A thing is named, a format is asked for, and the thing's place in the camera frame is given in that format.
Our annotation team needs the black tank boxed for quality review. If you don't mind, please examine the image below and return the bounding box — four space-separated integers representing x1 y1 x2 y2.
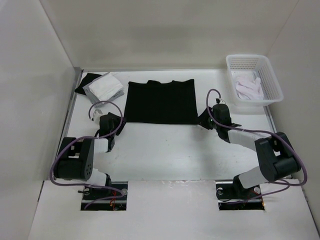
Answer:
124 79 200 125
74 73 102 96

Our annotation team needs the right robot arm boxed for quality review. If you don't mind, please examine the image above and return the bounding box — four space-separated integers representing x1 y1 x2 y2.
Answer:
198 103 302 198

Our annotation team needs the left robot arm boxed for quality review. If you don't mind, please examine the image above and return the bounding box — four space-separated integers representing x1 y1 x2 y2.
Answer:
52 112 126 200

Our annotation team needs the folded grey tank top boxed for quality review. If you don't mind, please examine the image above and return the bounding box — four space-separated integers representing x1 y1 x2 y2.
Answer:
84 78 124 107

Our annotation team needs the folded white tank top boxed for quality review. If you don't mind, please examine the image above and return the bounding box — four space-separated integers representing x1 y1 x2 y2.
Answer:
88 73 124 101

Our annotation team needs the white tank top in basket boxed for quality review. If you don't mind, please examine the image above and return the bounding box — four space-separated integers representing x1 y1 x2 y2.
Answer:
233 72 264 100

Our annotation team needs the folded black tank top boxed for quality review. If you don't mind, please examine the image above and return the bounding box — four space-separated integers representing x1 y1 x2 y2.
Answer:
74 73 102 96

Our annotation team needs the white plastic basket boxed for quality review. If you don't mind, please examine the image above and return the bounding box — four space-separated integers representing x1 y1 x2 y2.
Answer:
225 54 284 107

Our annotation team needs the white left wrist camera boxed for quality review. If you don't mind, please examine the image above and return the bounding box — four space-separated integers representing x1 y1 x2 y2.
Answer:
91 109 104 125

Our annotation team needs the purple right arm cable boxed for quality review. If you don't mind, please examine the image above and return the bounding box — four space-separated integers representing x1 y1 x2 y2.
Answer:
206 89 309 205

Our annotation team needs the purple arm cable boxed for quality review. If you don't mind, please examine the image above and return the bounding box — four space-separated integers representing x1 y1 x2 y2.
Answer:
49 100 128 211
206 89 309 205

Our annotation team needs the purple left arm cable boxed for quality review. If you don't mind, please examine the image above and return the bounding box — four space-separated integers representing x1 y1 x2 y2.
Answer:
49 100 128 211

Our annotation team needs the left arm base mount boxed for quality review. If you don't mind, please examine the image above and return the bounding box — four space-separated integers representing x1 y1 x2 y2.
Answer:
78 181 129 211

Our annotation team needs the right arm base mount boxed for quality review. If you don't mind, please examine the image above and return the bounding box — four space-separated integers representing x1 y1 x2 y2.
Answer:
215 181 265 211

